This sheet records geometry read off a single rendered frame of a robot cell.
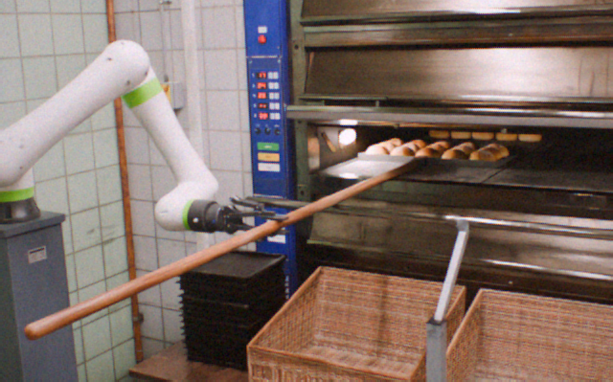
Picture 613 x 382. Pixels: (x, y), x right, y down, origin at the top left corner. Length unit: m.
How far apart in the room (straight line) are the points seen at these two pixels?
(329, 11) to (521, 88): 0.69
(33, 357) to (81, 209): 0.97
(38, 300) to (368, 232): 1.10
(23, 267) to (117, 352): 1.25
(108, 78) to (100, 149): 1.19
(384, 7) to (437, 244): 0.79
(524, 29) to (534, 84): 0.17
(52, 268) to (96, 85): 0.57
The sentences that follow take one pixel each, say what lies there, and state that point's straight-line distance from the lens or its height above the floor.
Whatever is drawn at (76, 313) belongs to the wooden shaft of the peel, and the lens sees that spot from 1.49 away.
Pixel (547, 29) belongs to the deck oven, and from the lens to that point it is 2.37.
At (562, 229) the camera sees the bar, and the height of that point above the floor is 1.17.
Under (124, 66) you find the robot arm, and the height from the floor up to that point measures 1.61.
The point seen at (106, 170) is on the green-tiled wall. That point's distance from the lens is 3.21.
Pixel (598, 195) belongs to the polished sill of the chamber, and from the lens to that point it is 2.39.
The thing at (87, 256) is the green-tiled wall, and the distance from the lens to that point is 3.18.
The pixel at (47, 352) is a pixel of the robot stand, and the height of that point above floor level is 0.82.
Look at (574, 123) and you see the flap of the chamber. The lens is 2.22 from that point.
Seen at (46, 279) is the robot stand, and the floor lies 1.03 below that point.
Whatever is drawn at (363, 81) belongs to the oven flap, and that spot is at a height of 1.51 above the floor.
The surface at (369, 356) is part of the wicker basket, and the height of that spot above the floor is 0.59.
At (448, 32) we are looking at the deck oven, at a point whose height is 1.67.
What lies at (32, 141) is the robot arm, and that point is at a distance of 2.03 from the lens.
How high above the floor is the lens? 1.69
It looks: 11 degrees down
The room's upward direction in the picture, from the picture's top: 2 degrees counter-clockwise
